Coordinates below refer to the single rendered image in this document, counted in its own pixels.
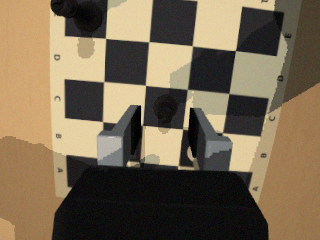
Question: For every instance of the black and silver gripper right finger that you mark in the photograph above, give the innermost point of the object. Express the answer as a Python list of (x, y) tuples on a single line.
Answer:
[(213, 152)]

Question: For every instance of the black and cream chessboard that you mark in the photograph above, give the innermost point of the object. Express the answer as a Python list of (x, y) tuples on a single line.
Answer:
[(231, 58)]

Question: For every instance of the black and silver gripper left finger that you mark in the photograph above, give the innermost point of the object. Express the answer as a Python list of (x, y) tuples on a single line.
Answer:
[(115, 147)]

